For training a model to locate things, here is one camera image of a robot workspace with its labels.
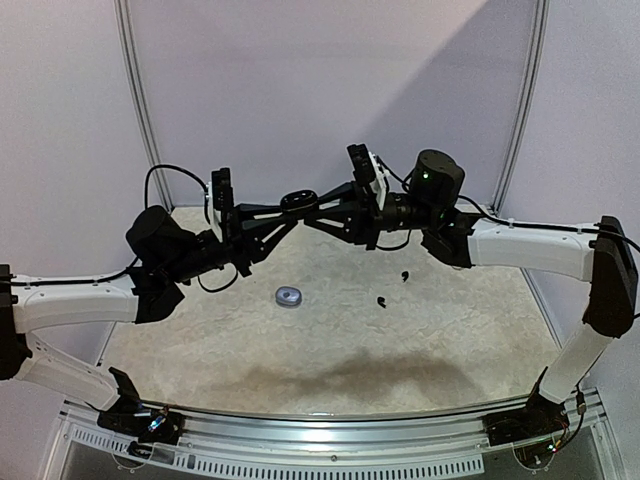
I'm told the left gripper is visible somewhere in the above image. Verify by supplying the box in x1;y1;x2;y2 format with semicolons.
164;204;297;284

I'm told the black charging case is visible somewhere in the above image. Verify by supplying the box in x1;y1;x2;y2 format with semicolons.
280;189;318;215

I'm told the purple round charging case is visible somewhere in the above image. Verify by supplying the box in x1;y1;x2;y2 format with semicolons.
275;286;302;308

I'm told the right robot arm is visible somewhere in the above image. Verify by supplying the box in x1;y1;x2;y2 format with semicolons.
304;145;639;436

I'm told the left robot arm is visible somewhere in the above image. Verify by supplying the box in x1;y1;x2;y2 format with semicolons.
1;168;317;434

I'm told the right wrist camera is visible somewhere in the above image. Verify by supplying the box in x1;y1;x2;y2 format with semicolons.
347;144;389;212

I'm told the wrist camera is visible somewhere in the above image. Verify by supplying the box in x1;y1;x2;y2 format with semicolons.
347;144;389;212
205;167;234;242

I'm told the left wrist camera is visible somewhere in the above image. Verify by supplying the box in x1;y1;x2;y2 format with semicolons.
205;167;234;242

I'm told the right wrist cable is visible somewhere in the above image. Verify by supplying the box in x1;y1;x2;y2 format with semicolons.
377;155;414;186

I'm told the wrist cable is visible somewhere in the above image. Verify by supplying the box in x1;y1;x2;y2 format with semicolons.
124;164;211;271
377;155;414;186

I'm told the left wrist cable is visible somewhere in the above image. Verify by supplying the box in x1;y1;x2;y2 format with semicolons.
124;164;211;271

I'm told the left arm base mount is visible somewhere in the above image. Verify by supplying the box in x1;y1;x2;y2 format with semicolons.
97;367;186;459

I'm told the aluminium front rail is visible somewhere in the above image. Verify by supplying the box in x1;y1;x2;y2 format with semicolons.
42;389;627;479

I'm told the left frame post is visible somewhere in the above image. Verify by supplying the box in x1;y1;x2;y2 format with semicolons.
113;0;175;216

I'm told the frame post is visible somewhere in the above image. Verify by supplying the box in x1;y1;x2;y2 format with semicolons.
490;0;549;213
113;0;175;216

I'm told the right frame post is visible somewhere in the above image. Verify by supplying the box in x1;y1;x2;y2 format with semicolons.
490;0;549;213

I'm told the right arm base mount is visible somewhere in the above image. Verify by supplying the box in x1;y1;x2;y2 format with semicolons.
482;368;586;451

